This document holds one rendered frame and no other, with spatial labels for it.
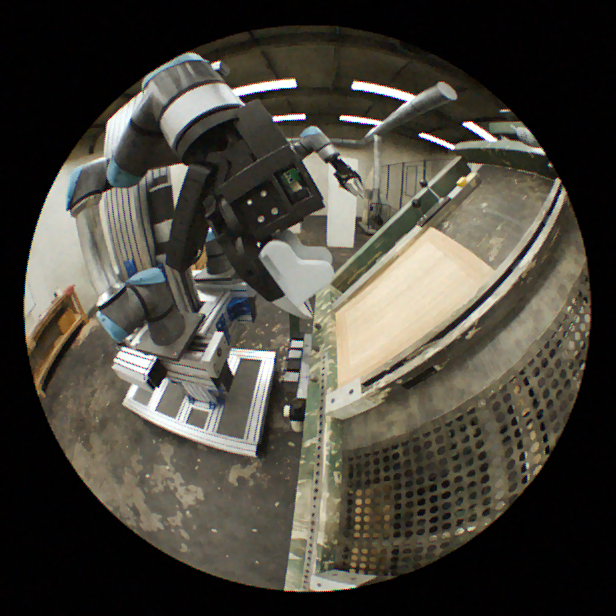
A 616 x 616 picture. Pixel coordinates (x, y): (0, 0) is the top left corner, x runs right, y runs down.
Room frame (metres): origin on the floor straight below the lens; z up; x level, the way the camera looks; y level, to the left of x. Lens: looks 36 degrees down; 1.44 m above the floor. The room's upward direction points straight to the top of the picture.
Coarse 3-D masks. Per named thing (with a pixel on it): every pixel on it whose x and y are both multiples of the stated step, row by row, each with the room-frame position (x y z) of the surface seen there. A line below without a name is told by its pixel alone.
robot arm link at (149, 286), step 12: (132, 276) 0.40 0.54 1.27; (144, 276) 0.39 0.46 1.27; (156, 276) 0.42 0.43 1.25; (132, 288) 0.35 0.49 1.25; (144, 288) 0.37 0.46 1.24; (156, 288) 0.40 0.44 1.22; (144, 300) 0.35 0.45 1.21; (156, 300) 0.39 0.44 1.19; (168, 300) 0.43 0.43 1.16; (156, 312) 0.38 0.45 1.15
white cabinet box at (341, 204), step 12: (336, 180) 4.37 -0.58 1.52; (336, 192) 4.37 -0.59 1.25; (348, 192) 4.36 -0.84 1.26; (336, 204) 4.37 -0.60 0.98; (348, 204) 4.36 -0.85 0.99; (336, 216) 4.37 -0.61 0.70; (348, 216) 4.36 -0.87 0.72; (336, 228) 4.37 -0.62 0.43; (348, 228) 4.35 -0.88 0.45; (336, 240) 4.37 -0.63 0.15; (348, 240) 4.35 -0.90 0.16
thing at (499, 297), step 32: (544, 224) 0.22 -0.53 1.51; (512, 256) 0.25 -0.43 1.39; (544, 256) 0.20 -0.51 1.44; (480, 288) 0.26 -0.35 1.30; (512, 288) 0.21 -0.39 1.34; (448, 320) 0.26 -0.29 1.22; (480, 320) 0.21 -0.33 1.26; (416, 352) 0.26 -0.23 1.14; (448, 352) 0.21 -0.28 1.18; (352, 384) 0.28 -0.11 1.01; (384, 384) 0.22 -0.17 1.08; (416, 384) 0.22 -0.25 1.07
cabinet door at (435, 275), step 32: (416, 256) 0.62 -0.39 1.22; (448, 256) 0.49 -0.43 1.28; (384, 288) 0.61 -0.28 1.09; (416, 288) 0.48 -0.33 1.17; (448, 288) 0.39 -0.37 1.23; (352, 320) 0.59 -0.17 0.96; (384, 320) 0.47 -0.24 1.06; (416, 320) 0.38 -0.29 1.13; (352, 352) 0.44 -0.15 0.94; (384, 352) 0.36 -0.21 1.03
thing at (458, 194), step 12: (468, 180) 0.70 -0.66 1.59; (480, 180) 0.68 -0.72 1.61; (456, 192) 0.70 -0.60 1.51; (468, 192) 0.69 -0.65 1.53; (456, 204) 0.69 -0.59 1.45; (444, 216) 0.69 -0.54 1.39; (420, 228) 0.71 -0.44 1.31; (408, 240) 0.71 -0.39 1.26; (396, 252) 0.71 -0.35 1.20; (384, 264) 0.71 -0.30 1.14; (372, 276) 0.72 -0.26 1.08; (360, 288) 0.72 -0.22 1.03; (336, 300) 0.77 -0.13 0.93; (348, 300) 0.72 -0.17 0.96
